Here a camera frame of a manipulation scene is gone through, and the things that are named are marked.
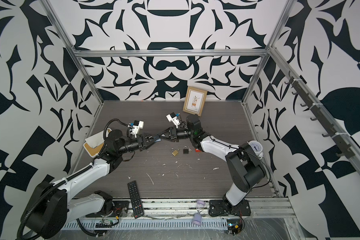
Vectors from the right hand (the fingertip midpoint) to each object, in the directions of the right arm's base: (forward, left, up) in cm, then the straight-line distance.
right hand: (160, 137), depth 73 cm
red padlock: (+4, -20, -23) cm, 31 cm away
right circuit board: (-34, -34, -25) cm, 54 cm away
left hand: (0, 0, +2) cm, 2 cm away
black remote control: (-23, +13, -21) cm, 34 cm away
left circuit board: (-33, +25, -20) cm, 46 cm away
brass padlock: (+3, -6, -24) cm, 25 cm away
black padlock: (+5, -13, -23) cm, 27 cm away
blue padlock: (-1, +1, +1) cm, 2 cm away
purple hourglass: (-30, -17, -21) cm, 41 cm away
